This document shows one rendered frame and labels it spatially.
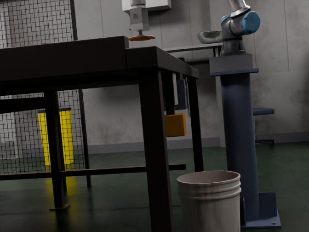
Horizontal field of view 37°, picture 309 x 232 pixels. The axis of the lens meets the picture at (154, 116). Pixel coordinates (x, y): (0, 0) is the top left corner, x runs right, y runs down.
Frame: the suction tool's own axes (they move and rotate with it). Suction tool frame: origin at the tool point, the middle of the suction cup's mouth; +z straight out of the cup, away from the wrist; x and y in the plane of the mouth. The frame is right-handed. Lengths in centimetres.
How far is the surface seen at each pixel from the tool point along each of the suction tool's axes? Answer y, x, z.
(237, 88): -47, 37, 28
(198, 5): -380, -65, -80
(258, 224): -41, 44, 104
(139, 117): -365, -157, 59
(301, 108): -398, 53, 64
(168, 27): -374, -107, -56
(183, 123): 52, 34, 38
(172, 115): 53, 31, 35
